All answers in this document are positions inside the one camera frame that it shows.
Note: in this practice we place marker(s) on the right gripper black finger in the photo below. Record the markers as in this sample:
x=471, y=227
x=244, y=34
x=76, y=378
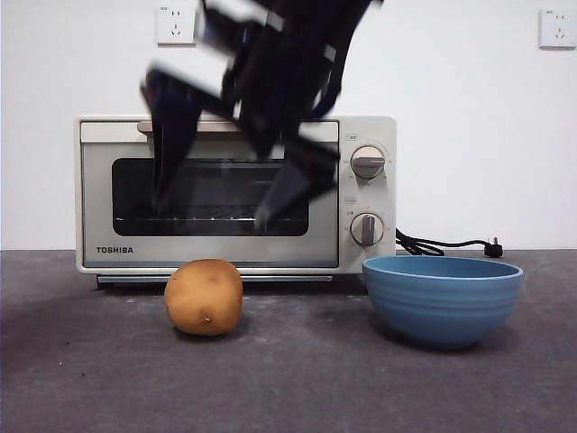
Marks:
x=293, y=189
x=173, y=135

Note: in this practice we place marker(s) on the oven door with glass window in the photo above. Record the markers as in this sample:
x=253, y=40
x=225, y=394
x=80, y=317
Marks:
x=97, y=203

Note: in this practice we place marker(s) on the brown potato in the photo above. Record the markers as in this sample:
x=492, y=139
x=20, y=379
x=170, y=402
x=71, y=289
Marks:
x=203, y=297

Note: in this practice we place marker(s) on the blue ribbed bowl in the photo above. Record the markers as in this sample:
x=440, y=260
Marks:
x=442, y=311

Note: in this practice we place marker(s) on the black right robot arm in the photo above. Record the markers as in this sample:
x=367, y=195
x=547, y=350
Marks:
x=279, y=81

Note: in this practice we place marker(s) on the cream oven temperature knob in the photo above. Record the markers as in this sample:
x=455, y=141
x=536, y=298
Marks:
x=367, y=162

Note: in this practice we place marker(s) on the cream oven timer knob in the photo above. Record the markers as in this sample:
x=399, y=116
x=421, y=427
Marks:
x=367, y=229

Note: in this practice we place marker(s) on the cream Toshiba toaster oven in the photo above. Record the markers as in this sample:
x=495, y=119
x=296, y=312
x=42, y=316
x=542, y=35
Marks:
x=383, y=198

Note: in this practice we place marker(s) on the white wall socket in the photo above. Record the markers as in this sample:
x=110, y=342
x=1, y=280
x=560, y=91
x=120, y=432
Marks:
x=559, y=29
x=176, y=27

